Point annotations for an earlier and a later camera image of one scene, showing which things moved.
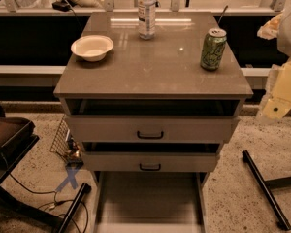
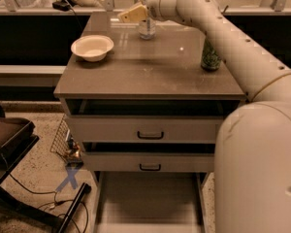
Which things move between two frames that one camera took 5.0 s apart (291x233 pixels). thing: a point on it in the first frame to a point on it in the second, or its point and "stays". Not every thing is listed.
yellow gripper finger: x=282 y=91 to x=164 y=4
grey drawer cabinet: x=154 y=97 stays
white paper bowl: x=92 y=48 stays
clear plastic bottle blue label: x=146 y=19 stays
